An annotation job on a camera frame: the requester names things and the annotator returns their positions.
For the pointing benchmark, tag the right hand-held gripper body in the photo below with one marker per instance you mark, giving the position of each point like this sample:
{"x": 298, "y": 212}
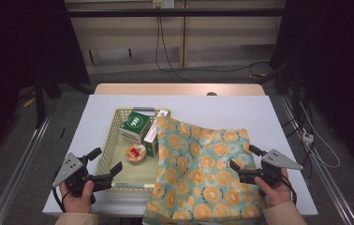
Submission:
{"x": 275, "y": 162}

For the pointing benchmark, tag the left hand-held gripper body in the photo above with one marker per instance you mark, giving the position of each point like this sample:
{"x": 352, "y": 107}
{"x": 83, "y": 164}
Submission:
{"x": 72, "y": 175}

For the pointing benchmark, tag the yellow plastic basket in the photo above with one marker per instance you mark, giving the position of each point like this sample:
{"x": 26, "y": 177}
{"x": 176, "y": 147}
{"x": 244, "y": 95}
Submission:
{"x": 134, "y": 175}

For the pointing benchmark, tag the round tin with red label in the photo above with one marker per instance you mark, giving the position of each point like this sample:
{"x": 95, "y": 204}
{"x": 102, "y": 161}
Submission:
{"x": 136, "y": 153}

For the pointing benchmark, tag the orange print cloth bag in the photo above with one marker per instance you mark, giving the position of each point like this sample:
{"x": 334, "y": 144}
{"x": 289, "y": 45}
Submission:
{"x": 203, "y": 168}

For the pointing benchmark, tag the green and white carton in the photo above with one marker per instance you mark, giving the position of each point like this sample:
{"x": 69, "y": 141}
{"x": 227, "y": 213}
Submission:
{"x": 151, "y": 140}

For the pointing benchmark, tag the green box with white circle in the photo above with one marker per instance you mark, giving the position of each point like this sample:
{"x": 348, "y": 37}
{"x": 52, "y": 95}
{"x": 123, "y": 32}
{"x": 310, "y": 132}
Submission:
{"x": 134, "y": 123}

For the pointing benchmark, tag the person's left hand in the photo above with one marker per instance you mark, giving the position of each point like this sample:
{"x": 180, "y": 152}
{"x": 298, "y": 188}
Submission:
{"x": 76, "y": 200}

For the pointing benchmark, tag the person's right hand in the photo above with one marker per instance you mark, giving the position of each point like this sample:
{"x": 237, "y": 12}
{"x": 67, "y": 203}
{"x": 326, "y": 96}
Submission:
{"x": 275, "y": 190}

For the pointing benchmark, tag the white power strip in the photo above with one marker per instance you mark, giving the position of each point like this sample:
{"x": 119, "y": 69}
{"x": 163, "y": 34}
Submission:
{"x": 308, "y": 138}

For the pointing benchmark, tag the white table cover sheet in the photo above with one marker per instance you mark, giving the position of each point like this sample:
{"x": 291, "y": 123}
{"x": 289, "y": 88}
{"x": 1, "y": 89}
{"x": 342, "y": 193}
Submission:
{"x": 228, "y": 109}

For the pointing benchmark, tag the black metal stand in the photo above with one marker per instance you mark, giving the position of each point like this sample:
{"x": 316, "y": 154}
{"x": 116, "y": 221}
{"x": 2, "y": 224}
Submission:
{"x": 40, "y": 103}

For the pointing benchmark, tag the black curtain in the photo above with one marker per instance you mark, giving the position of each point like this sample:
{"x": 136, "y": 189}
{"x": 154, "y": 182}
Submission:
{"x": 337, "y": 62}
{"x": 19, "y": 40}

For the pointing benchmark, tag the black horizontal bar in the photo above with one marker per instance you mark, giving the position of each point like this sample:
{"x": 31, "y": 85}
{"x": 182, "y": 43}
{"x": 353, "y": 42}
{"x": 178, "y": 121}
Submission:
{"x": 165, "y": 12}

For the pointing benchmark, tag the white wall socket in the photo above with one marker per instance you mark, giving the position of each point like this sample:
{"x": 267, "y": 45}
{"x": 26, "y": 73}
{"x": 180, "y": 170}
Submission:
{"x": 163, "y": 3}

